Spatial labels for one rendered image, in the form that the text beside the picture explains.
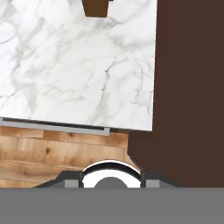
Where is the white and black round thing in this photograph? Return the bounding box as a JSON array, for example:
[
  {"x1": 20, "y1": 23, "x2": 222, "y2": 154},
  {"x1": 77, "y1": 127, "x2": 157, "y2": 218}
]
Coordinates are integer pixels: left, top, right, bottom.
[{"x1": 80, "y1": 159, "x2": 144, "y2": 189}]

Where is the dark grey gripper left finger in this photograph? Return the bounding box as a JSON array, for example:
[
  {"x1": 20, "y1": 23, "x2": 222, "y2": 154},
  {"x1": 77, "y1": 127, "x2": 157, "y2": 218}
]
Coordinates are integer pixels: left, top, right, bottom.
[{"x1": 33, "y1": 171, "x2": 85, "y2": 189}]

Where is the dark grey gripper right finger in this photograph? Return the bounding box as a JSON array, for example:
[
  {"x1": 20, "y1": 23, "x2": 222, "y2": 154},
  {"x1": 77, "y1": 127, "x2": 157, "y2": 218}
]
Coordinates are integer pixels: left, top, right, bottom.
[{"x1": 139, "y1": 171, "x2": 186, "y2": 189}]

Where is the grey dishwasher door handle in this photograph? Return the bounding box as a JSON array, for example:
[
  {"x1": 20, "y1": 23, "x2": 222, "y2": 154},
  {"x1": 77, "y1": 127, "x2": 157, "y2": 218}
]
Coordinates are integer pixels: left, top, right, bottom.
[{"x1": 0, "y1": 118, "x2": 111, "y2": 137}]

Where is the dark brown cupboard panel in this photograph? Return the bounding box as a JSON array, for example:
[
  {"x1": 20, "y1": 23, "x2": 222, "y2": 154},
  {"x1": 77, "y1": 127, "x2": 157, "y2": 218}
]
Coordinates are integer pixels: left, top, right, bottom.
[{"x1": 127, "y1": 0, "x2": 224, "y2": 189}]

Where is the brown wooden block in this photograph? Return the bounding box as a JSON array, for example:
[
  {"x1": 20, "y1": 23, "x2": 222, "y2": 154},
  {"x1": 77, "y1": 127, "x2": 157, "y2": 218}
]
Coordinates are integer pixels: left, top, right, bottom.
[{"x1": 80, "y1": 0, "x2": 115, "y2": 18}]

